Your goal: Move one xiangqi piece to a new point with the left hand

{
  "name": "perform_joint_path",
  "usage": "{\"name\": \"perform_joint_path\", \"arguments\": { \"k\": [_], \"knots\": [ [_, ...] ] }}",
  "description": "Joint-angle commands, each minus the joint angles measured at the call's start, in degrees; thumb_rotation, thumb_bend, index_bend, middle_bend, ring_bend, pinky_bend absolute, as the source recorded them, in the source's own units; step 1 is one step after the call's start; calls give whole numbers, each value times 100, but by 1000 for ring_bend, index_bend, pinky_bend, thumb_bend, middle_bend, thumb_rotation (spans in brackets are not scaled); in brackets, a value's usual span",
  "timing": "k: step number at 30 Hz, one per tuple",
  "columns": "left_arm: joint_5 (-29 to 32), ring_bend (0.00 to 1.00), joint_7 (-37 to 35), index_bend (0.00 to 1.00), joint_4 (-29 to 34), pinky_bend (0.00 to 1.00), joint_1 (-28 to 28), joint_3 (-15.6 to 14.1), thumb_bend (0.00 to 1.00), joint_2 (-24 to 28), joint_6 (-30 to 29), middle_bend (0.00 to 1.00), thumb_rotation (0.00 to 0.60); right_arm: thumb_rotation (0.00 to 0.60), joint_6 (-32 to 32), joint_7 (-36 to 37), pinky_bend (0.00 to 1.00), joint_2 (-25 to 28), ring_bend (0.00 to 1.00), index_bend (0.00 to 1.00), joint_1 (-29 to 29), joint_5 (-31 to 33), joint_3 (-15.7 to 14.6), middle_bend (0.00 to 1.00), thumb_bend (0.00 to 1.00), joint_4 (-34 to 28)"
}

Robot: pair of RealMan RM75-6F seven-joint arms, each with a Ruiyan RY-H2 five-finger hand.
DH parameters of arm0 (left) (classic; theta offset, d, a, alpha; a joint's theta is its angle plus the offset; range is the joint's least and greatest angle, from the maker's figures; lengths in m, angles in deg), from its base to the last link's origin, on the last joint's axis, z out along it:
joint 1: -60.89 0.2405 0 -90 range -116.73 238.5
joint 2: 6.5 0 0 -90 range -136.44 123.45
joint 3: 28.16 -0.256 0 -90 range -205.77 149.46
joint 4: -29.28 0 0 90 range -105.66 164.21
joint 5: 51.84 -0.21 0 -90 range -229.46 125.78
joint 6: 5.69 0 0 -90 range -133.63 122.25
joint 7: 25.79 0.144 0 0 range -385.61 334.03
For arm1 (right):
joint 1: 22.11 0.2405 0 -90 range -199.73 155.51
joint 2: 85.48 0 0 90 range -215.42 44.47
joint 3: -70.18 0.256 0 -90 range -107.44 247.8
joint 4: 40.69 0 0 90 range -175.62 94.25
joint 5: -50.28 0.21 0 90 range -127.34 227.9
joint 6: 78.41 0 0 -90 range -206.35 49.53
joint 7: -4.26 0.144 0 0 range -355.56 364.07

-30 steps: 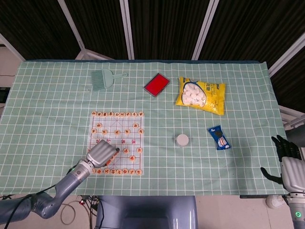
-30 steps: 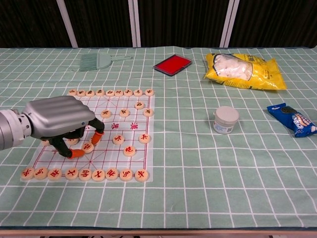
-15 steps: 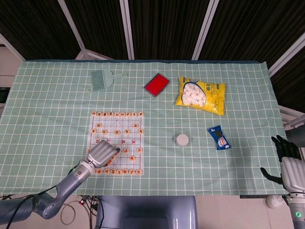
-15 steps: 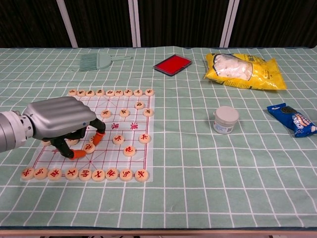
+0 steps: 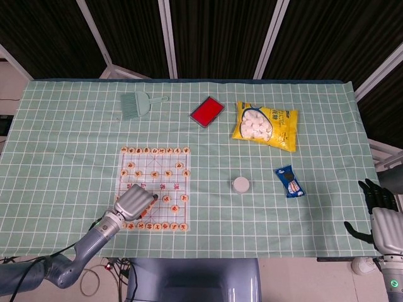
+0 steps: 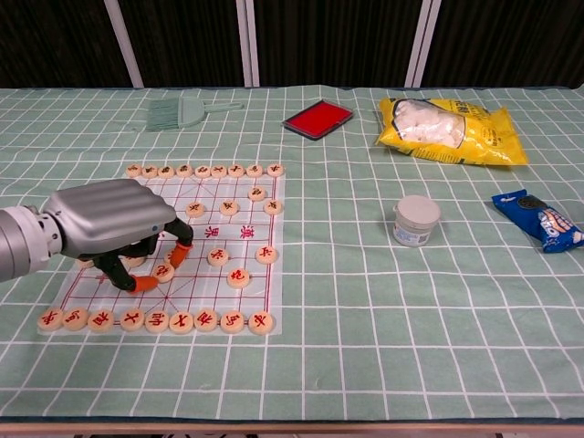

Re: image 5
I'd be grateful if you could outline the dark partition panel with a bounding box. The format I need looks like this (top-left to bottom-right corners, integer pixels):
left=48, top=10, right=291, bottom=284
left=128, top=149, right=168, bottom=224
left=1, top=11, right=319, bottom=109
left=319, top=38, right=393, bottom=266
left=169, top=0, right=280, bottom=79
left=263, top=0, right=403, bottom=92
left=84, top=0, right=173, bottom=79
left=357, top=67, right=403, bottom=148
left=0, top=0, right=110, bottom=79

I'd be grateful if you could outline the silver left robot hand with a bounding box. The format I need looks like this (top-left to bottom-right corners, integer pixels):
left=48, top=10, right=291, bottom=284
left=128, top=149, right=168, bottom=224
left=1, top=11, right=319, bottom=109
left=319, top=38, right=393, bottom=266
left=113, top=183, right=159, bottom=221

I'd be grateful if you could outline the silver aluminium frame rail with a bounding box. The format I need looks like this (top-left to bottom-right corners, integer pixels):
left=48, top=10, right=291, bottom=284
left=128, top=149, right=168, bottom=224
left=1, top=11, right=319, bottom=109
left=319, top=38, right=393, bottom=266
left=366, top=138, right=403, bottom=171

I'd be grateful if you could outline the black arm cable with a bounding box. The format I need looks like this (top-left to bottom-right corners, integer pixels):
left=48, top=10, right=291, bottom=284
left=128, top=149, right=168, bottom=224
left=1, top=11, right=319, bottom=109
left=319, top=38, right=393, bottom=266
left=0, top=220, right=98, bottom=302

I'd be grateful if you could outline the translucent Chinese chess board sheet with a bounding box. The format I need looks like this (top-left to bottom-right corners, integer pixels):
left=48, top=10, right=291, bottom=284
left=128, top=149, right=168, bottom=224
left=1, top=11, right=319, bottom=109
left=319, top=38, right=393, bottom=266
left=115, top=146, right=193, bottom=233

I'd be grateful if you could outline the blue cookie packet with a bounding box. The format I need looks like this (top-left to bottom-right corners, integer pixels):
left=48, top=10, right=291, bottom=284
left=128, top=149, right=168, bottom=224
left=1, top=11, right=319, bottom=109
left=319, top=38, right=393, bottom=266
left=275, top=165, right=306, bottom=199

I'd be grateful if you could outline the grey blue robot torso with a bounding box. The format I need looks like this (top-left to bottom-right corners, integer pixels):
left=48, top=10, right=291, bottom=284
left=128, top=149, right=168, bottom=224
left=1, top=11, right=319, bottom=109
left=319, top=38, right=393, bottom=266
left=125, top=257, right=263, bottom=302

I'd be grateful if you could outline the red ink pad black case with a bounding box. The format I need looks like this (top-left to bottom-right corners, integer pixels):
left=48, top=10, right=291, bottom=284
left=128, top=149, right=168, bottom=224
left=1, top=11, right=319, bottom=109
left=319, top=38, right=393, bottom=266
left=188, top=96, right=226, bottom=129

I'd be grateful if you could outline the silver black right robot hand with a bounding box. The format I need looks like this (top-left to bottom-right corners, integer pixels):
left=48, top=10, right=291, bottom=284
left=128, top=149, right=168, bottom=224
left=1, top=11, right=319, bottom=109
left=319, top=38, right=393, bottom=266
left=343, top=177, right=403, bottom=254

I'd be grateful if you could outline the white partition frame foot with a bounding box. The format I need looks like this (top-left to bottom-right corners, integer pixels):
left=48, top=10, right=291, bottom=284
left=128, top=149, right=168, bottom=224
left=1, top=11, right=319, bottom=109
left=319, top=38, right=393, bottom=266
left=99, top=62, right=152, bottom=80

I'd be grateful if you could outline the yellow bag of white sweets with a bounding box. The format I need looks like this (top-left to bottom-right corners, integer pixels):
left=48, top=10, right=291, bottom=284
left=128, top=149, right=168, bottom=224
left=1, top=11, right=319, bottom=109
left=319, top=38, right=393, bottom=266
left=231, top=100, right=299, bottom=154

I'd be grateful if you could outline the white plastic jar with lid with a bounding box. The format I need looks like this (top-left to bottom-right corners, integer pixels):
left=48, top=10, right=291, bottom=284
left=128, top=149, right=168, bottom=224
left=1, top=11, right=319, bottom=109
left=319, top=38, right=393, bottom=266
left=231, top=176, right=253, bottom=195

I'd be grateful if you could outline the black box device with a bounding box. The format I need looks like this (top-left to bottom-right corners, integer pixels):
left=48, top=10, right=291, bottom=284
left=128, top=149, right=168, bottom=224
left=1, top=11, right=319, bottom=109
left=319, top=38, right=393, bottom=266
left=0, top=115, right=13, bottom=137

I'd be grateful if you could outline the green checked tablecloth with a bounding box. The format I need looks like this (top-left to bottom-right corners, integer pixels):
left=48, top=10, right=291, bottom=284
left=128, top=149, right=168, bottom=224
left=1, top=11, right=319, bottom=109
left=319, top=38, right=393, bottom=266
left=0, top=78, right=383, bottom=259

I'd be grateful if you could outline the grey blue rounded housing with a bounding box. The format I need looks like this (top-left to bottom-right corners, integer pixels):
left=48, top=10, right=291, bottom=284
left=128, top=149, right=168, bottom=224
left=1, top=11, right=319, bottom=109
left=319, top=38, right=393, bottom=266
left=377, top=164, right=403, bottom=199

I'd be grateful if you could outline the white partition frame post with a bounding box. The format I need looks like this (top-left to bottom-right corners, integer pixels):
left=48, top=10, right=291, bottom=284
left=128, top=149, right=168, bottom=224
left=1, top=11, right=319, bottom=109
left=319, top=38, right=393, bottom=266
left=354, top=47, right=403, bottom=101
left=253, top=0, right=290, bottom=79
left=75, top=0, right=114, bottom=69
left=158, top=0, right=179, bottom=79
left=0, top=42, right=35, bottom=81

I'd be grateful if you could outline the small green hand brush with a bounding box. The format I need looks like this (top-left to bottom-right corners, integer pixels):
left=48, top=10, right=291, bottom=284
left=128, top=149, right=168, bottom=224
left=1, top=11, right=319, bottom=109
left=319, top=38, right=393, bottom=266
left=120, top=92, right=142, bottom=121

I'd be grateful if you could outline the white floor cable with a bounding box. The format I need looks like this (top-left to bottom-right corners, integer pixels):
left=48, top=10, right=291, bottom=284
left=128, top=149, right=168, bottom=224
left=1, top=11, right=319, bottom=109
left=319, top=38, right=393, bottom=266
left=81, top=264, right=110, bottom=297

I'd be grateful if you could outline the black floor cable bundle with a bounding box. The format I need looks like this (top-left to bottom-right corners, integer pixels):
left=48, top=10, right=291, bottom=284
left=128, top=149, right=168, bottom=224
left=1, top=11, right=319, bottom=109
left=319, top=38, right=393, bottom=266
left=106, top=257, right=135, bottom=302

